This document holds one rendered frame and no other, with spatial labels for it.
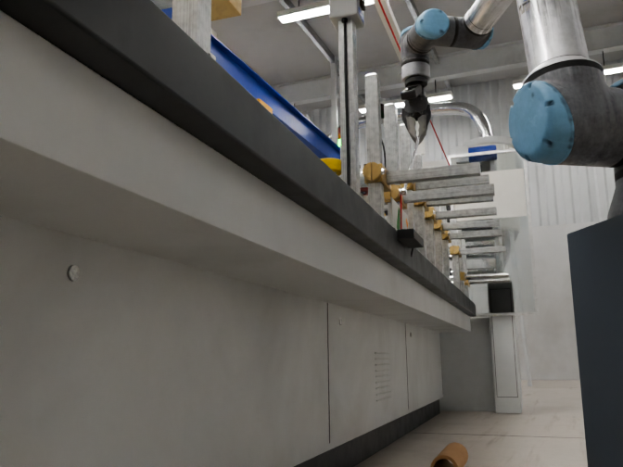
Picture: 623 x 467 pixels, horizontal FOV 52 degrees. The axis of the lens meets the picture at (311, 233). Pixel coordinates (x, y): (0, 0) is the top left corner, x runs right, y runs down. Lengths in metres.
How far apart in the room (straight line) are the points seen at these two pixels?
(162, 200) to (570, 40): 0.88
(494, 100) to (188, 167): 10.84
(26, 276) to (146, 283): 0.26
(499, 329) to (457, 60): 6.70
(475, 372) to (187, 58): 4.01
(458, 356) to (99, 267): 3.80
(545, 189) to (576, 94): 9.76
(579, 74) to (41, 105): 0.96
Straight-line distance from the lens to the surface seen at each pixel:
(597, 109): 1.25
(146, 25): 0.66
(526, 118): 1.27
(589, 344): 1.34
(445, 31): 2.02
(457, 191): 1.98
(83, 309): 0.91
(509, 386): 4.43
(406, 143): 2.27
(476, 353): 4.56
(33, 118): 0.56
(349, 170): 1.46
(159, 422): 1.08
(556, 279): 10.72
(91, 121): 0.62
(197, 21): 0.81
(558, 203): 10.95
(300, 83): 11.22
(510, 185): 4.54
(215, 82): 0.77
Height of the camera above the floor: 0.36
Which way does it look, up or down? 11 degrees up
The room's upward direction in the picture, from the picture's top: 1 degrees counter-clockwise
